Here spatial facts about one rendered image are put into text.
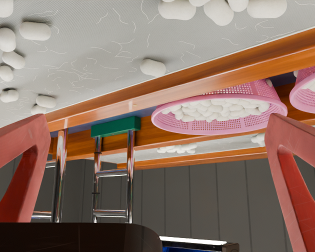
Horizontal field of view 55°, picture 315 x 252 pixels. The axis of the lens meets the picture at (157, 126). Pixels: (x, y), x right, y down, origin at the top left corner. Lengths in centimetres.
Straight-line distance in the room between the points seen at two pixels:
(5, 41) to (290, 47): 33
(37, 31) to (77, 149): 81
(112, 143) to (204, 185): 124
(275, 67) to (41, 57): 31
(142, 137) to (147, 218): 149
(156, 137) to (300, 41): 57
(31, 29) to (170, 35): 16
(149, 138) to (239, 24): 59
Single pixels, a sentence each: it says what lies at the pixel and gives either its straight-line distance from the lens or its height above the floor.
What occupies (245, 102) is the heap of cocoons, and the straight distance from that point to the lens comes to 63.
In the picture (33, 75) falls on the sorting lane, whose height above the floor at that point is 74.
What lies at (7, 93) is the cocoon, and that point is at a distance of 59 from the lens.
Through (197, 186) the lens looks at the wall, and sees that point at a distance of 217.
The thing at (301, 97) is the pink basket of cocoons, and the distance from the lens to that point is 60.
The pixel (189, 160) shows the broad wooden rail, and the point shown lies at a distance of 123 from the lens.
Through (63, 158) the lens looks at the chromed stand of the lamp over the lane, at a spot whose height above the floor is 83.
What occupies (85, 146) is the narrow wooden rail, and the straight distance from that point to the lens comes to 111.
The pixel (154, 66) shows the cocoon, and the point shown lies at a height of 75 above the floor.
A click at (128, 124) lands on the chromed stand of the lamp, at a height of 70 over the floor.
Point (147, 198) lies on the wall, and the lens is 235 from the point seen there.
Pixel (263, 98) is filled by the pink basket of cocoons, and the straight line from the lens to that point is 53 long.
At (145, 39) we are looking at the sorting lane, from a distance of 39.
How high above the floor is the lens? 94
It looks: 15 degrees down
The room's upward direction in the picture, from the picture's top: 180 degrees counter-clockwise
